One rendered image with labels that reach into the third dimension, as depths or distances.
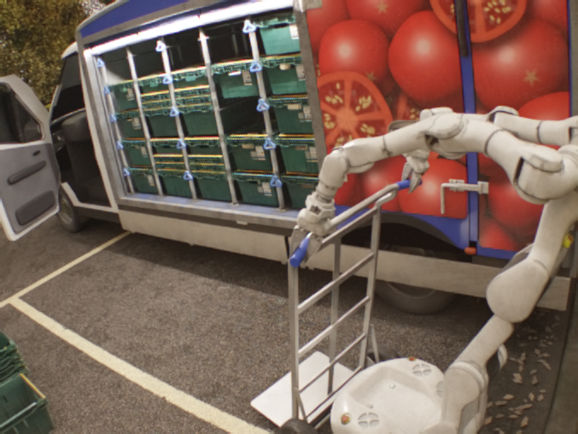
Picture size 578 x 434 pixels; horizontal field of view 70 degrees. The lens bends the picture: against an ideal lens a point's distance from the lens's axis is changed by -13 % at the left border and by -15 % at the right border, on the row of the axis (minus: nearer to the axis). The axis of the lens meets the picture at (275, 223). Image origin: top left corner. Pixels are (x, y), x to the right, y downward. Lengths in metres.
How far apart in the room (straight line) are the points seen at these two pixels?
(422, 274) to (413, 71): 1.21
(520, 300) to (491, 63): 1.33
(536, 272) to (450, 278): 1.58
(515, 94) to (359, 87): 0.86
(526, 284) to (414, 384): 1.03
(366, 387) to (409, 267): 0.96
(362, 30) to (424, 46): 0.36
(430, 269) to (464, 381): 1.32
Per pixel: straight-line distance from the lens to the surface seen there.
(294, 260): 1.50
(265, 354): 3.09
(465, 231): 2.71
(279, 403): 2.63
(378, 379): 2.32
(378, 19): 2.57
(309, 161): 3.19
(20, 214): 5.25
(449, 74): 2.47
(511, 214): 2.60
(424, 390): 2.24
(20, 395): 3.32
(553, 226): 1.32
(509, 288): 1.40
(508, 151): 1.11
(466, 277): 2.85
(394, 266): 2.99
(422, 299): 3.20
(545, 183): 1.06
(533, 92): 2.40
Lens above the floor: 1.89
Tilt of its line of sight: 23 degrees down
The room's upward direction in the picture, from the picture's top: 10 degrees counter-clockwise
